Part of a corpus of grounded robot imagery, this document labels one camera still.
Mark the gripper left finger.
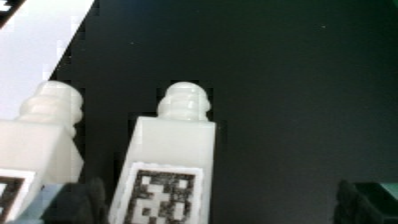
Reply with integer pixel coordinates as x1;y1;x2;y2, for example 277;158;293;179
23;178;109;224

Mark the white sheet with markers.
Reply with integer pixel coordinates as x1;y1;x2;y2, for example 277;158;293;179
0;0;94;119

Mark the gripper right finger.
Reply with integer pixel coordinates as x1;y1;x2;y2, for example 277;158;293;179
334;180;398;224

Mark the white leg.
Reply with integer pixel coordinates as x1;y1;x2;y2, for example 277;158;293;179
0;81;84;224
109;82;217;224

